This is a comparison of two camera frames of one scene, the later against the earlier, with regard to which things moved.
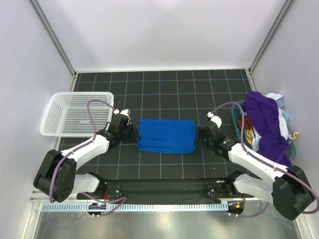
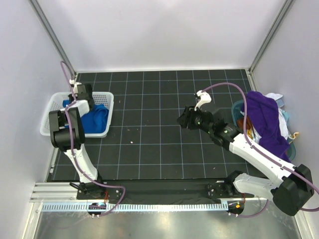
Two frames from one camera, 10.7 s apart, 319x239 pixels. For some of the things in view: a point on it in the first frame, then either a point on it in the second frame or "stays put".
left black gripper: [134, 136] → [76, 97]
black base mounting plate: [152, 191] stays put
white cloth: [283, 126] stays put
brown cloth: [247, 124] stays put
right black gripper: [199, 138] → [188, 116]
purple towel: [264, 111] stays put
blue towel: [167, 136] → [96, 121]
